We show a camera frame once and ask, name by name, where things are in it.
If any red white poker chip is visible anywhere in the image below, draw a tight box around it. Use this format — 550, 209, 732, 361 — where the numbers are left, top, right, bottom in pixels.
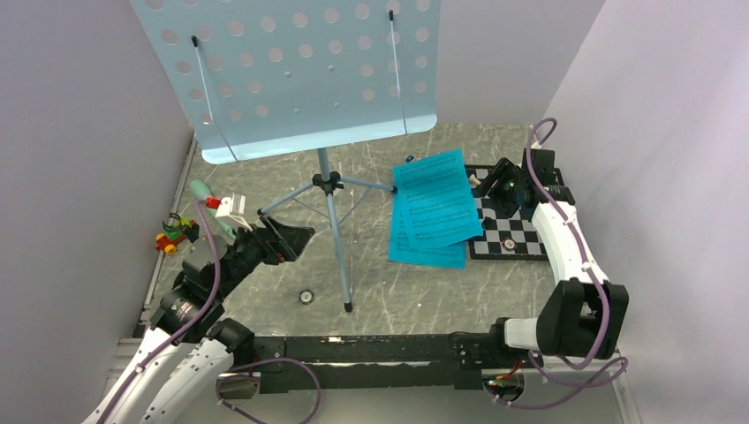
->
502, 238, 517, 252

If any teal sheet music page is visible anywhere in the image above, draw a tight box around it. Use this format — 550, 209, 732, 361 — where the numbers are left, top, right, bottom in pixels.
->
393, 149, 483, 248
388, 188, 478, 269

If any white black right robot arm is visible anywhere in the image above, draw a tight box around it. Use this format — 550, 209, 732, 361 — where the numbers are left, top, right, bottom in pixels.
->
469, 149, 629, 367

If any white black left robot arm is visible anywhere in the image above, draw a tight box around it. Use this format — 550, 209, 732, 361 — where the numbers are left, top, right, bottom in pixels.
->
85, 216, 315, 423

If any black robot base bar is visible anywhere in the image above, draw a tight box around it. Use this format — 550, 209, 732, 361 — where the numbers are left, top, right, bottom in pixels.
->
195, 333, 545, 394

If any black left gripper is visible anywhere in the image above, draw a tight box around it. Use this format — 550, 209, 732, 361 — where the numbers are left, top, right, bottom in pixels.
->
214, 212, 314, 299

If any light blue music stand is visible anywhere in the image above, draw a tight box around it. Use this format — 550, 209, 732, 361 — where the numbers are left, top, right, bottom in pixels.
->
128, 0, 443, 314

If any black white chessboard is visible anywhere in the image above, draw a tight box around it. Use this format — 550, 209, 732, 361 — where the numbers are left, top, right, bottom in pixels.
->
465, 165, 587, 262

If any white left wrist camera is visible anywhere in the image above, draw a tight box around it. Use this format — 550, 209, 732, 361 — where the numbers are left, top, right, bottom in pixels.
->
204, 193, 252, 230

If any black chess pawn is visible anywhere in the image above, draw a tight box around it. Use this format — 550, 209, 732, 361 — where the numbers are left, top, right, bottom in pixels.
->
481, 217, 497, 231

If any mint green toy microphone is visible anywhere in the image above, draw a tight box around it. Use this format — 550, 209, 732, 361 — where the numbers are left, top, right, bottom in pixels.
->
189, 179, 236, 240

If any black microphone desk stand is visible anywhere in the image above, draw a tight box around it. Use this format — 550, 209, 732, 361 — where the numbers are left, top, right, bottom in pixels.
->
162, 213, 200, 246

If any red green brick toy car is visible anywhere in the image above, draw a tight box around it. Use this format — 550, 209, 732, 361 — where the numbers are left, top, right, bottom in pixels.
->
154, 215, 196, 255

